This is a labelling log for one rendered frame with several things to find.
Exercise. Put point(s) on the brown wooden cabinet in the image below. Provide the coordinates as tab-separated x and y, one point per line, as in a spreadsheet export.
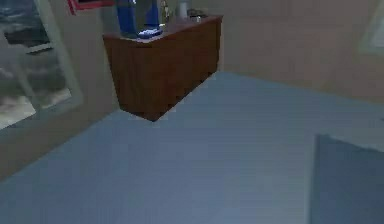
160	66

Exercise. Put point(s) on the small dark object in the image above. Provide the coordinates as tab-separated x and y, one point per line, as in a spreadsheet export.
196	14

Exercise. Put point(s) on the grey framed window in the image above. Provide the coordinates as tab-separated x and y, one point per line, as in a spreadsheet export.
33	66

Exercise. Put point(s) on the blue grey furniture block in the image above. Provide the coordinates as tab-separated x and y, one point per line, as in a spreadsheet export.
346	183

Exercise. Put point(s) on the red framed wall picture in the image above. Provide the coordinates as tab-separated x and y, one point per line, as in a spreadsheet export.
87	4

